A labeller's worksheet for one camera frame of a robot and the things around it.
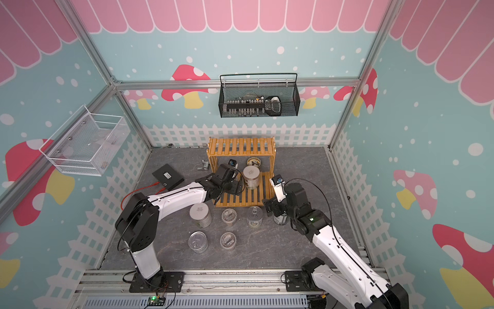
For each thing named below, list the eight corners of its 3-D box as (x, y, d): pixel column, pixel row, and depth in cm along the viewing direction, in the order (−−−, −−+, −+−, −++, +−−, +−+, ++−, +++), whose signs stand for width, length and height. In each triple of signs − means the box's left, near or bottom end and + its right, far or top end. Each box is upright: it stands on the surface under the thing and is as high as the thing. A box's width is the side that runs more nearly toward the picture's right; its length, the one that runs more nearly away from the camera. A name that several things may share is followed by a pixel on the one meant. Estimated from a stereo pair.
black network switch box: (154, 176, 109) (152, 173, 107) (169, 166, 114) (167, 163, 112) (169, 191, 103) (167, 188, 101) (184, 180, 108) (182, 177, 105)
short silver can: (189, 253, 83) (185, 249, 78) (193, 235, 88) (189, 230, 83) (207, 253, 83) (204, 249, 78) (210, 235, 88) (207, 230, 83)
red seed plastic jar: (221, 251, 83) (219, 247, 79) (222, 237, 87) (220, 232, 83) (235, 251, 83) (234, 247, 79) (236, 237, 87) (235, 232, 83)
